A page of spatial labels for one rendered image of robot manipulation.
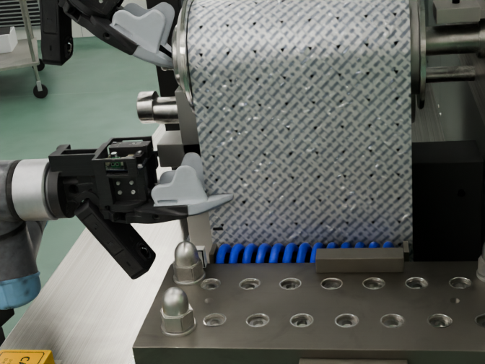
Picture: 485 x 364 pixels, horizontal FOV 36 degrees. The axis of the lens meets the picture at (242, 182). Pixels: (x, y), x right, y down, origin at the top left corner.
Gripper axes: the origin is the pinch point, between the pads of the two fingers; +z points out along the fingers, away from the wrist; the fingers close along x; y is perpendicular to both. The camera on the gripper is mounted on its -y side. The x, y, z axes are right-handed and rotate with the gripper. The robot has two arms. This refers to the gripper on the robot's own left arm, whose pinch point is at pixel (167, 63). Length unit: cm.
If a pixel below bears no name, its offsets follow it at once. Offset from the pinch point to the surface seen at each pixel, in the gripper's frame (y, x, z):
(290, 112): 6.4, -7.9, 14.5
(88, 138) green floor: -184, 309, -31
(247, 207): -6.2, -7.9, 17.2
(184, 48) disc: 5.6, -8.5, 1.1
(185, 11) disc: 8.3, -5.9, -1.1
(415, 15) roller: 22.1, -6.1, 19.0
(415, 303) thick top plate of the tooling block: 1.4, -20.1, 34.7
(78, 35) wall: -236, 550, -108
